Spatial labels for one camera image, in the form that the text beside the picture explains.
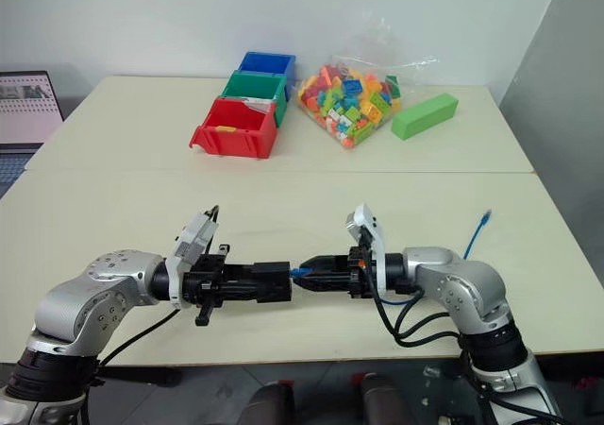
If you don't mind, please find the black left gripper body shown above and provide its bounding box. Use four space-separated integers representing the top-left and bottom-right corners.
181 243 231 327

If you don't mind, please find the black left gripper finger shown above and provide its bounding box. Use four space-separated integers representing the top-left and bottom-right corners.
225 263 258 282
225 280 260 304

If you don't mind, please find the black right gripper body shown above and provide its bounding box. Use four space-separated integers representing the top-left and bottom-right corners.
346 234 378 300

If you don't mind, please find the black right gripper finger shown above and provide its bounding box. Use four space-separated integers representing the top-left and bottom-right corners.
292 275 354 299
301 254 353 276

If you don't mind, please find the small black box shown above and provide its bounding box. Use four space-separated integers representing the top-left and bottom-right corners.
252 260 294 304

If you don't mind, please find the blue Ethernet cable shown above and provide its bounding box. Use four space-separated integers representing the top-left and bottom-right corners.
288 209 494 307

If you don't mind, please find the dark rounded shape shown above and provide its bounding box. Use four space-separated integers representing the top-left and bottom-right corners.
353 371 417 425
243 381 297 425

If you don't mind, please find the red plastic bin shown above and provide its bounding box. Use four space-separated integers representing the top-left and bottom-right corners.
189 96 279 161

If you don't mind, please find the clear bag of toy bricks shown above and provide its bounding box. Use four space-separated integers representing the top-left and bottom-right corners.
294 16 441 150

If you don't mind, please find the white paper card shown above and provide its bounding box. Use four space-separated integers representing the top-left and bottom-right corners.
239 95 277 115

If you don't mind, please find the long green block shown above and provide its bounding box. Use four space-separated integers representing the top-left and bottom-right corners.
390 92 461 142

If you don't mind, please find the green plastic bin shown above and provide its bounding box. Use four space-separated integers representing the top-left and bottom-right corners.
221 70 290 127

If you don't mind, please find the blue plastic bin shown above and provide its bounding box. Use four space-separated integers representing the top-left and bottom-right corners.
238 50 297 85

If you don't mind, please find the open laptop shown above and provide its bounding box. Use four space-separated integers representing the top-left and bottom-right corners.
0 70 65 200

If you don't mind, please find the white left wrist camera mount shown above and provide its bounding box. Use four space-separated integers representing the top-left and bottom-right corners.
164 211 221 311

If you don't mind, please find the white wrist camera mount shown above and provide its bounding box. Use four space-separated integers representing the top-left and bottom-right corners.
344 202 389 299
164 211 221 311

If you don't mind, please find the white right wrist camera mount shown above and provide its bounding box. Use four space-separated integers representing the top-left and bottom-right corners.
344 202 389 299

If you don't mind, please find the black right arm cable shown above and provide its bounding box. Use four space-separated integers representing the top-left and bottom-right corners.
369 253 467 349

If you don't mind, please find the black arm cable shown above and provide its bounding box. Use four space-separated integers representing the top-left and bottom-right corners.
369 253 467 349
96 203 224 370

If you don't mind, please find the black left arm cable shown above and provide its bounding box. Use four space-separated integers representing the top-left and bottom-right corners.
96 203 224 370

